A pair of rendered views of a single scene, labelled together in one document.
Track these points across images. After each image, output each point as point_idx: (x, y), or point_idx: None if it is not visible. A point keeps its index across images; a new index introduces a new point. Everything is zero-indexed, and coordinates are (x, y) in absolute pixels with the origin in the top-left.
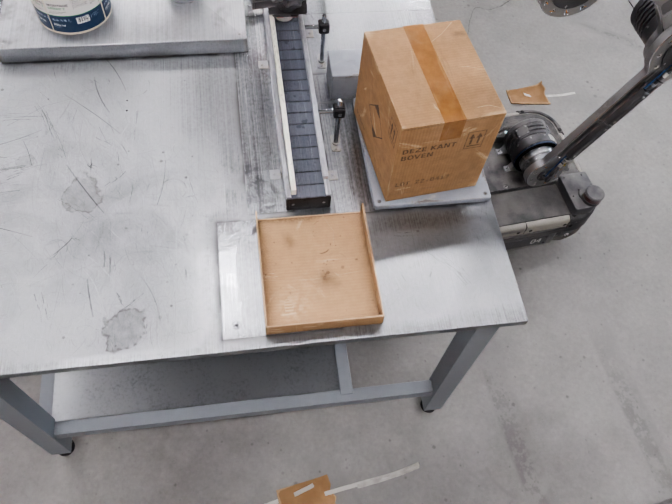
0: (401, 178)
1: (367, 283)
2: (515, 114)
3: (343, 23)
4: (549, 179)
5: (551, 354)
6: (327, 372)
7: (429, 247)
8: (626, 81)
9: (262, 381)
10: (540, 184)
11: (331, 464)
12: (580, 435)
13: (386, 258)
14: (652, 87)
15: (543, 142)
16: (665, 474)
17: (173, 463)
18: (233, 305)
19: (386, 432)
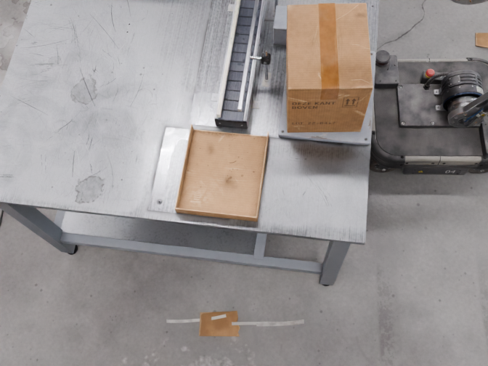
0: (295, 119)
1: (255, 191)
2: (464, 60)
3: None
4: (468, 124)
5: (438, 264)
6: (248, 240)
7: (310, 173)
8: None
9: (201, 236)
10: (462, 126)
11: (242, 304)
12: (440, 332)
13: (275, 175)
14: None
15: (468, 93)
16: None
17: (136, 277)
18: (161, 187)
19: (288, 292)
